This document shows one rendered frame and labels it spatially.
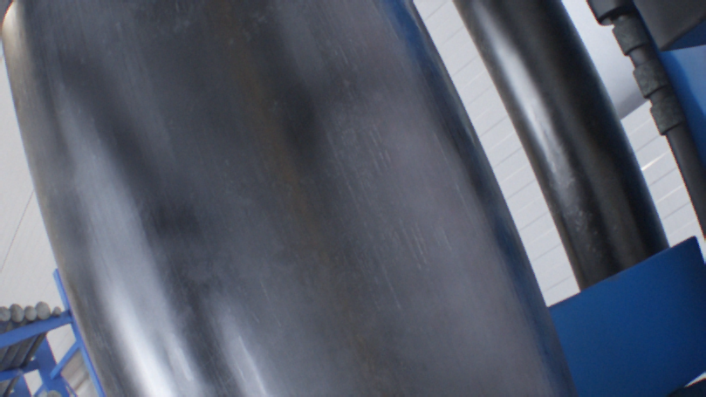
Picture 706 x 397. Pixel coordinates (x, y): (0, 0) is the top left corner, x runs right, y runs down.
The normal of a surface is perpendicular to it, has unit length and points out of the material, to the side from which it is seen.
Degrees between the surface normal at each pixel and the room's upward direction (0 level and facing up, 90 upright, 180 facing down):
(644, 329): 90
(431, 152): 90
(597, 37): 116
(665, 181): 90
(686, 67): 90
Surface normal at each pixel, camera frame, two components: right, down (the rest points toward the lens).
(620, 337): 0.45, -0.35
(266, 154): 0.13, -0.25
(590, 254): -0.71, 0.15
